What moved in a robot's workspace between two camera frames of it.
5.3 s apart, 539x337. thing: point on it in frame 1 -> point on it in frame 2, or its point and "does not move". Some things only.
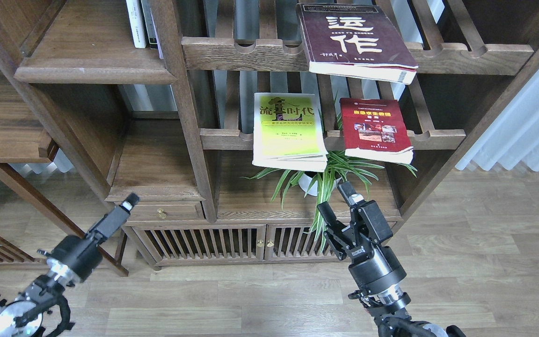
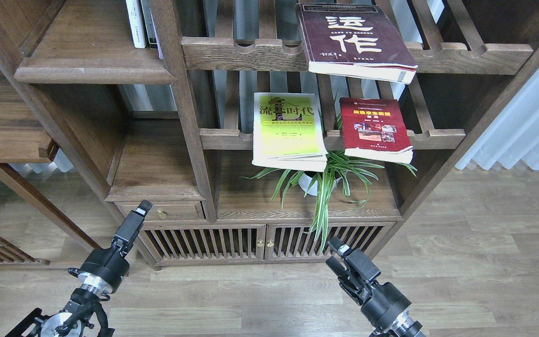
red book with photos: [375, 129] does not move
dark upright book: [149, 24] does not move
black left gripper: [79, 256] -> [105, 267]
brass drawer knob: [161, 213] does not move
